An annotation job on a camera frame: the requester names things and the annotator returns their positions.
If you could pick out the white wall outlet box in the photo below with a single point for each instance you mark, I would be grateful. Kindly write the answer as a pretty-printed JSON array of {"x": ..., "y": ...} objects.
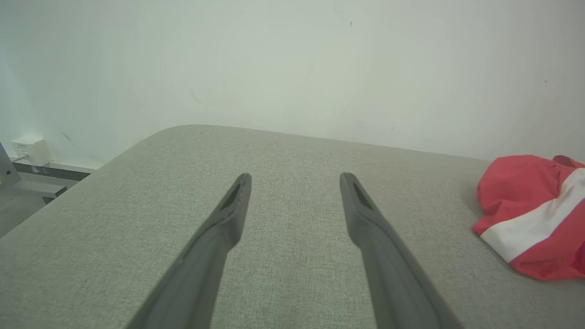
[{"x": 33, "y": 151}]

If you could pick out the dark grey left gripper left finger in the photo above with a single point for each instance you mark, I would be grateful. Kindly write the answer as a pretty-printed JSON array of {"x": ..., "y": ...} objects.
[{"x": 196, "y": 274}]

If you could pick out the red shorts with white stripe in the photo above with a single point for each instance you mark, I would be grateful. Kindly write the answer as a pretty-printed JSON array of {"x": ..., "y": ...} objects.
[{"x": 516, "y": 192}]

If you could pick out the black white baseboard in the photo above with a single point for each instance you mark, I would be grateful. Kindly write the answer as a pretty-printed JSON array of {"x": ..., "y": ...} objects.
[{"x": 55, "y": 170}]

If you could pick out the grey metal bar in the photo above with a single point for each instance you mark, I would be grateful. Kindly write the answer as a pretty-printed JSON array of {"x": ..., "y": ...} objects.
[{"x": 43, "y": 188}]

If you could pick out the grey metal plate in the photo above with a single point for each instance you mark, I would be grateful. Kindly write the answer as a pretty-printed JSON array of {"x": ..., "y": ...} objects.
[{"x": 7, "y": 167}]

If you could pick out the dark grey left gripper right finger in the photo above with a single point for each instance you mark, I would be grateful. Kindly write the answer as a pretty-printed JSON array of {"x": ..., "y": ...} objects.
[{"x": 393, "y": 283}]

